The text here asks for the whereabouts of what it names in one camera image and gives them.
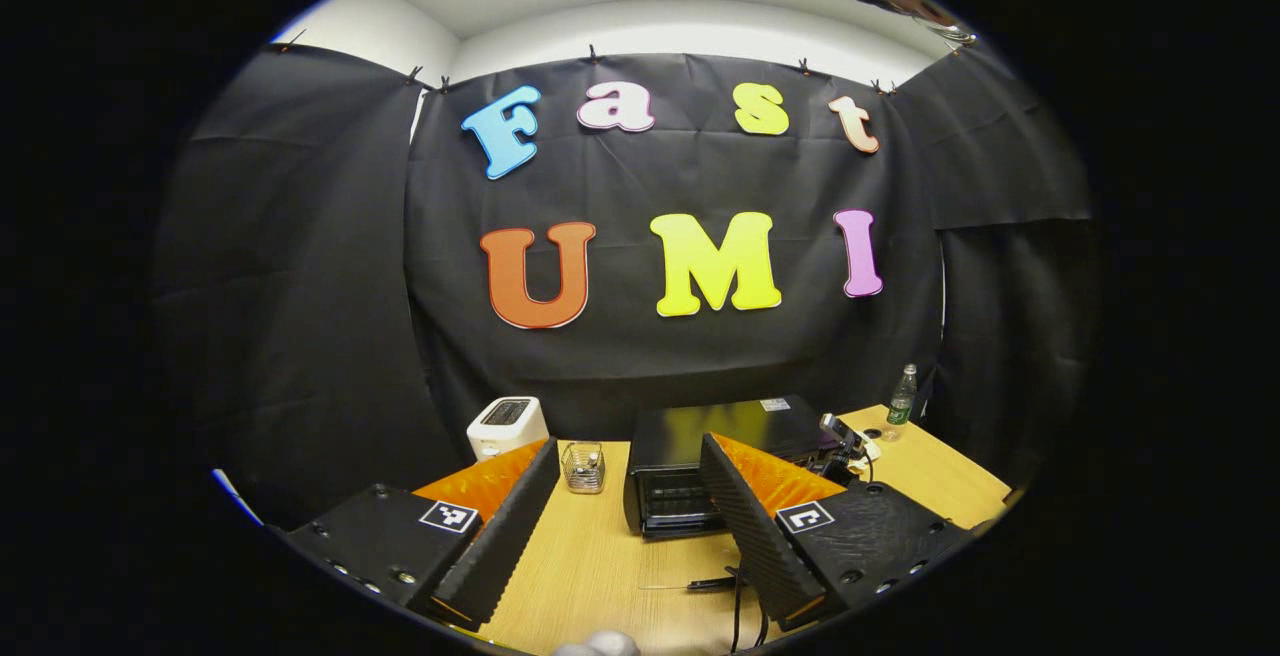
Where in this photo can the white toaster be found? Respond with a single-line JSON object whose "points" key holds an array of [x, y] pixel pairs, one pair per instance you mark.
{"points": [[505, 431]]}

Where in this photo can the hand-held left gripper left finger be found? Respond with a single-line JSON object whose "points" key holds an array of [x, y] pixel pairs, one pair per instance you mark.
{"points": [[505, 531]]}

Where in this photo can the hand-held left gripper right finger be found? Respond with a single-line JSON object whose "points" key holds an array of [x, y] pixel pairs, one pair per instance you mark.
{"points": [[755, 531]]}

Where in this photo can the clear plastic water bottle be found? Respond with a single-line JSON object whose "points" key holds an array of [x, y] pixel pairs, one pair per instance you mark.
{"points": [[900, 408]]}

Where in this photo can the black electric oven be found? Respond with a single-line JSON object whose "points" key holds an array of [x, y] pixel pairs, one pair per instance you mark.
{"points": [[700, 426]]}

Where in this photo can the white divided condiment dish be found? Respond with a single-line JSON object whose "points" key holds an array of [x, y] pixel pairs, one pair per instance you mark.
{"points": [[866, 452]]}

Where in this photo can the black backdrop cloth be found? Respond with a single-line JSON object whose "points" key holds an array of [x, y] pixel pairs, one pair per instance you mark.
{"points": [[650, 366]]}

